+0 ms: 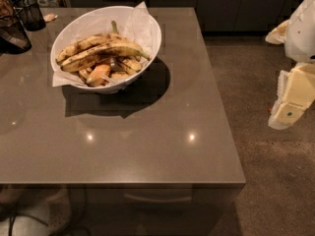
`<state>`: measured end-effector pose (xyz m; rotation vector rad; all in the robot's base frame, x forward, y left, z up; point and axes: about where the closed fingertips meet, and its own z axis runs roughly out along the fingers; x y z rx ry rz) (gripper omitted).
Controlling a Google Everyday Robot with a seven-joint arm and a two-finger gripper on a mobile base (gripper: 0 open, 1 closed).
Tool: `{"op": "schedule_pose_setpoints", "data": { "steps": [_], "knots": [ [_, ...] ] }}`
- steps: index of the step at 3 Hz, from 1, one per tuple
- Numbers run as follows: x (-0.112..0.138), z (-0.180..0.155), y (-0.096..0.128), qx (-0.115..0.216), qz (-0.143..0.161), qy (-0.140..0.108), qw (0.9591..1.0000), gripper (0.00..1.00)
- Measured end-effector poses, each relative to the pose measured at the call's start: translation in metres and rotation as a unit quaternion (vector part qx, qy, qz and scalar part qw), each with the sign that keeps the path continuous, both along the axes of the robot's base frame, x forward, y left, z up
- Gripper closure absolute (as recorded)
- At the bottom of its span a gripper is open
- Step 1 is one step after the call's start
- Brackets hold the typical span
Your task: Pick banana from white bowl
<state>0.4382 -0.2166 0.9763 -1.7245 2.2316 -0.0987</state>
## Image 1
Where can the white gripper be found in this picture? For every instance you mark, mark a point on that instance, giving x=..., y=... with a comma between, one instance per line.
x=301, y=33

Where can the dark container left edge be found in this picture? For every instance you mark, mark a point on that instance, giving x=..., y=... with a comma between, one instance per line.
x=13, y=38

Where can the black mesh cup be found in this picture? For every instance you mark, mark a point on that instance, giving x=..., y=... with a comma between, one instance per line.
x=30, y=14

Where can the orange fruit piece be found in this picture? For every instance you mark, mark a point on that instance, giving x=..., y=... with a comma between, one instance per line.
x=95, y=78

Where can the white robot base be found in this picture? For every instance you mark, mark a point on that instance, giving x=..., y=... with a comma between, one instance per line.
x=50, y=207

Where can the white bowl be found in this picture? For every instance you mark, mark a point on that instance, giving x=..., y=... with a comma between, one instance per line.
x=135, y=23

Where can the spotted banana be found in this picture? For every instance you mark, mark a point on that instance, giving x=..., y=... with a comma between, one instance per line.
x=100, y=53
x=89, y=42

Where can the small wrapper on table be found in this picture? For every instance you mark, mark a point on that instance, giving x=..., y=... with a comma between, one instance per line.
x=50, y=17

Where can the small banana pieces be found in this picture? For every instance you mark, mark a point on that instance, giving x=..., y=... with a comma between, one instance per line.
x=120, y=68

